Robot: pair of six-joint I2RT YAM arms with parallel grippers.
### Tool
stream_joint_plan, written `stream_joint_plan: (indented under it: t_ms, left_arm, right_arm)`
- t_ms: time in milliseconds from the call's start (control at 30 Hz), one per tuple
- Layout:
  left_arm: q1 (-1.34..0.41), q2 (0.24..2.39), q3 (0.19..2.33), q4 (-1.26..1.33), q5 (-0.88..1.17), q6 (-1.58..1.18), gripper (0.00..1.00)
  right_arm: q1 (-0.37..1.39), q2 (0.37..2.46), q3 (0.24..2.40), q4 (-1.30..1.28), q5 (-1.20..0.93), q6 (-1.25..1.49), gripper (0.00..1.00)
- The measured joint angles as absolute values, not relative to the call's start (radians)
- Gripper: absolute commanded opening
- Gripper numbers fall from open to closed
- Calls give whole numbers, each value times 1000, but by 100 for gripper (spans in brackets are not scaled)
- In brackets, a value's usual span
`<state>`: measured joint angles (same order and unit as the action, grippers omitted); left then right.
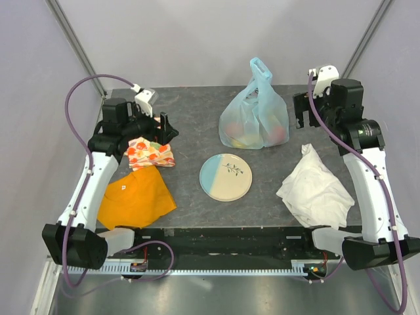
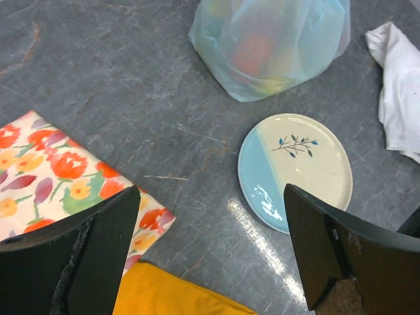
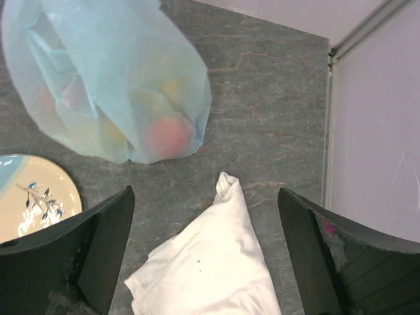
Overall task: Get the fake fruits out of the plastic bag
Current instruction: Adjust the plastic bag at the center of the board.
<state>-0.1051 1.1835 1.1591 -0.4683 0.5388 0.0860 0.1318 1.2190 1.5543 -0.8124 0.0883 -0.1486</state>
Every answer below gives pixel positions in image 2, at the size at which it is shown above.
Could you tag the white cloth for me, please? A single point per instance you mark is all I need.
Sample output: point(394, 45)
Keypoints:
point(398, 110)

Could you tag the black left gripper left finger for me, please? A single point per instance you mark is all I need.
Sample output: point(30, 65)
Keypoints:
point(72, 266)

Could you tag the blue and cream plate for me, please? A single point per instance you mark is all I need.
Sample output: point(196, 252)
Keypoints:
point(292, 149)

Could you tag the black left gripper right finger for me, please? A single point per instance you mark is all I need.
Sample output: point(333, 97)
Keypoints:
point(351, 266)

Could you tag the yellow orange cloth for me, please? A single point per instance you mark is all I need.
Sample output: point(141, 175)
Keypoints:
point(147, 289)

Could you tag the floral orange cloth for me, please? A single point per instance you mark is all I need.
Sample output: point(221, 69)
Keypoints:
point(46, 176)

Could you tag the light blue plastic bag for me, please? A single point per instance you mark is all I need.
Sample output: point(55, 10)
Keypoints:
point(256, 49)

